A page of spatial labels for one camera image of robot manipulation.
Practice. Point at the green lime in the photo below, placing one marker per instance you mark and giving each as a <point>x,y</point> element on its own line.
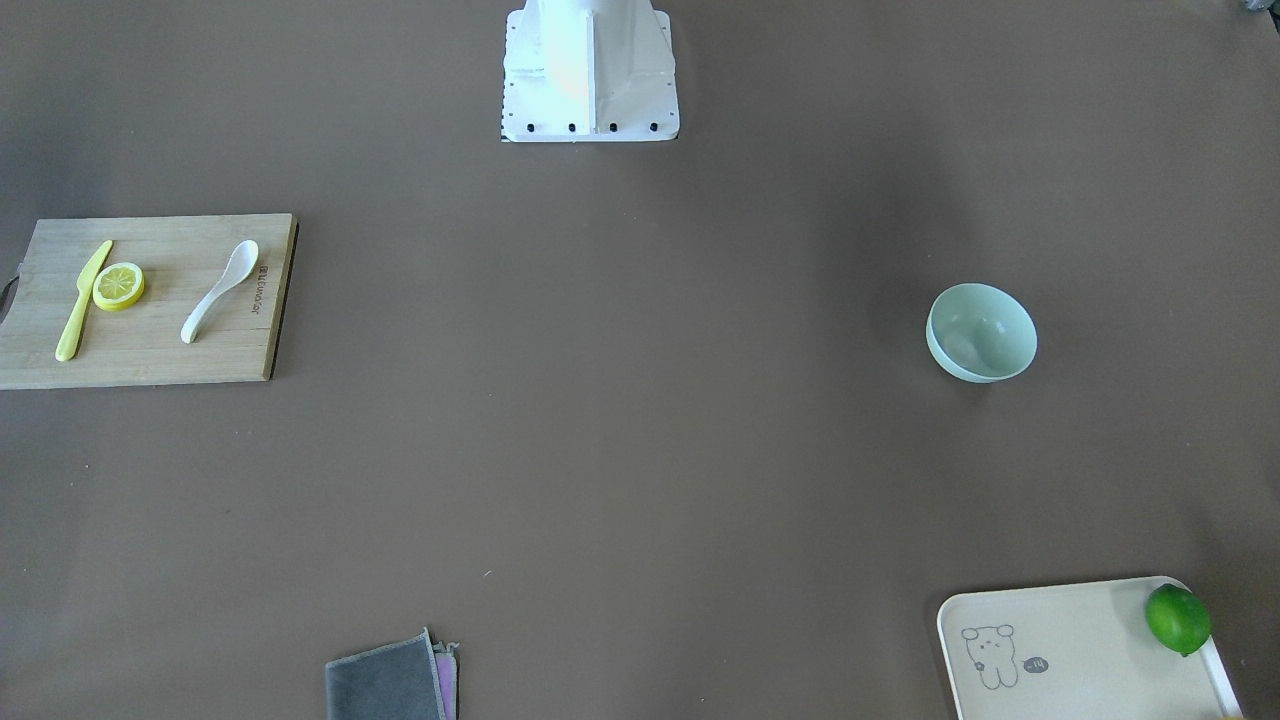
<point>1178,619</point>

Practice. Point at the white ceramic spoon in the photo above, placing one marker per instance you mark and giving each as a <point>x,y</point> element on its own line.
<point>242,260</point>

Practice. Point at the yellow plastic knife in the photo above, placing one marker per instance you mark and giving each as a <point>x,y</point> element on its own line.
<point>70,337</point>

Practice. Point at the yellow lemon slice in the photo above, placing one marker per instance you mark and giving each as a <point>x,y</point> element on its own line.
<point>118,286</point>

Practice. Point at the bamboo cutting board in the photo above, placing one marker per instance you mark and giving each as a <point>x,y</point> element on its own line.
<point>181,259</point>

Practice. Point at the grey folded cloth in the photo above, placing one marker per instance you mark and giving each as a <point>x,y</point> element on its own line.
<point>413,679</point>

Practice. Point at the cream cartoon tray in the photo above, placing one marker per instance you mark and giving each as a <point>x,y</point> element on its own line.
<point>1075,651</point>

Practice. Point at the mint green bowl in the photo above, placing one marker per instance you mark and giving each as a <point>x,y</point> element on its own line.
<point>980,334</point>

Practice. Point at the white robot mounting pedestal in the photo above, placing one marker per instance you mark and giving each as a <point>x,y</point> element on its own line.
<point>589,71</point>

